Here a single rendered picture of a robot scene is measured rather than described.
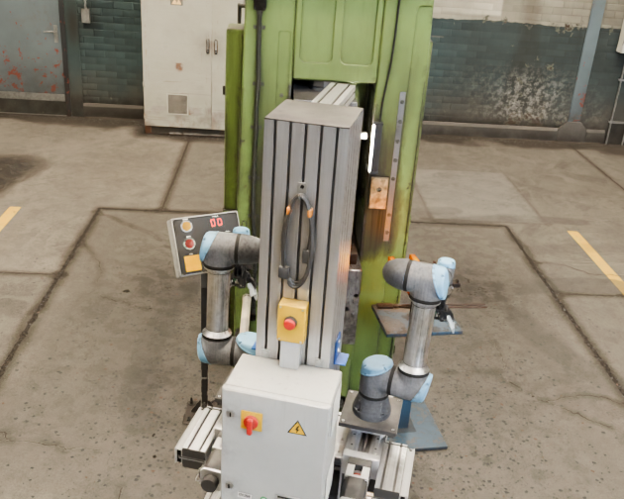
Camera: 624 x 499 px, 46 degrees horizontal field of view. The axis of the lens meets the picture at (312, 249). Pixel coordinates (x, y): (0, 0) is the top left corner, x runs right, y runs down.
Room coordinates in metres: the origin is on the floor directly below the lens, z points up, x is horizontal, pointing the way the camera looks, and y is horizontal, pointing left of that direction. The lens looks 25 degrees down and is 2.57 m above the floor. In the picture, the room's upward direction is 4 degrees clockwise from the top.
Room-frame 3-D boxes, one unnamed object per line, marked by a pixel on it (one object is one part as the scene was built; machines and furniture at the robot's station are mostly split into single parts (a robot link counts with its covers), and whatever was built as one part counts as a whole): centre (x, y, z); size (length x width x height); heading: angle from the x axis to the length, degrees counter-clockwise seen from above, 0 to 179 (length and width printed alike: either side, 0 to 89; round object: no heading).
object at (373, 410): (2.35, -0.28, 0.87); 0.15 x 0.15 x 0.10
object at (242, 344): (2.44, 0.22, 0.98); 0.13 x 0.12 x 0.14; 87
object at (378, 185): (3.58, -0.32, 1.27); 0.09 x 0.02 x 0.17; 94
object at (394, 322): (3.30, -0.56, 0.70); 0.40 x 0.30 x 0.02; 102
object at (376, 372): (2.34, -0.28, 0.98); 0.13 x 0.12 x 0.14; 71
